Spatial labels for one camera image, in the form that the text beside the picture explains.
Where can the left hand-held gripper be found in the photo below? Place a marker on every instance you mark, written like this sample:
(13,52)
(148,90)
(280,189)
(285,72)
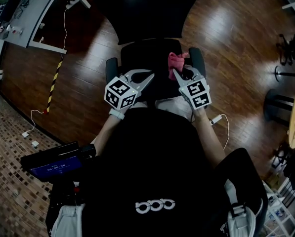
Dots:
(120,90)

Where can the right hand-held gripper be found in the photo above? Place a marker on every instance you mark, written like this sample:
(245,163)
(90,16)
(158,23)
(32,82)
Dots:
(196,94)

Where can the pink cloth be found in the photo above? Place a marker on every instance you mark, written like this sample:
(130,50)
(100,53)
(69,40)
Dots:
(175,62)

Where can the black mesh chair backrest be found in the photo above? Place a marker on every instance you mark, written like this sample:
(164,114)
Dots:
(147,11)

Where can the person's right forearm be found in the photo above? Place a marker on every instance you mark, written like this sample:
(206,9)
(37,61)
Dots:
(210,139)

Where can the person's left forearm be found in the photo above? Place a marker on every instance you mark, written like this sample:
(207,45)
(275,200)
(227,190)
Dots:
(106,132)

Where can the grey shoulder bag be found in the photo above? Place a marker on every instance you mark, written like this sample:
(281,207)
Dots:
(241,221)

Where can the black chair armrest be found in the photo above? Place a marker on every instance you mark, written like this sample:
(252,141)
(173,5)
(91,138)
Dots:
(198,58)
(111,69)

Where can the black chair seat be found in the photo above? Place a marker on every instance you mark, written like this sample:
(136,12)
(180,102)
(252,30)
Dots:
(147,55)

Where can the person's light trousers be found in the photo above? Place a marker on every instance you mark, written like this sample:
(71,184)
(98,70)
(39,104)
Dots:
(172,105)

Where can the white wristband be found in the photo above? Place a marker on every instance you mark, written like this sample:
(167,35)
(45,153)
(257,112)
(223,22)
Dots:
(116,113)

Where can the yellow black striped floor strip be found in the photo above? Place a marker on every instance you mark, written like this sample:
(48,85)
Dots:
(54,83)

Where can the person in black vest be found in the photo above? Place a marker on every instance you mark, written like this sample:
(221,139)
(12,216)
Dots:
(157,162)

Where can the black coat rack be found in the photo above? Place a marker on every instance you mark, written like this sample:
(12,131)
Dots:
(279,73)

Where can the black stool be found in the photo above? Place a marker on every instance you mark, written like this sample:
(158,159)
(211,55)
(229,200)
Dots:
(275,107)

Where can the white power strip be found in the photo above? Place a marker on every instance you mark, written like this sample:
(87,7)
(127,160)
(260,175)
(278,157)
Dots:
(72,3)

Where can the grey desk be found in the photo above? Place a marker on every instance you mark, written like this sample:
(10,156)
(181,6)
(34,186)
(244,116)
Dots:
(43,6)

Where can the black screen device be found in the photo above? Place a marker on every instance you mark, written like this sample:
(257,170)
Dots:
(53,164)

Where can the white floor adapter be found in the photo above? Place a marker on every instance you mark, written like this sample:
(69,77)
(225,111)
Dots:
(34,143)
(25,134)

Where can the clear plastic bottle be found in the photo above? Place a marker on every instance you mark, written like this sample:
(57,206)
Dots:
(17,30)

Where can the white cup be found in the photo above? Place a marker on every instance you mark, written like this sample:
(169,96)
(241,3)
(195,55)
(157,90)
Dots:
(8,27)

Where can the black laptop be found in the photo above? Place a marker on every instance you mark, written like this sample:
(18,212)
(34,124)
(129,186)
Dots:
(11,6)

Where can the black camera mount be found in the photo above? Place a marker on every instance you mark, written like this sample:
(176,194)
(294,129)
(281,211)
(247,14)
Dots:
(65,191)

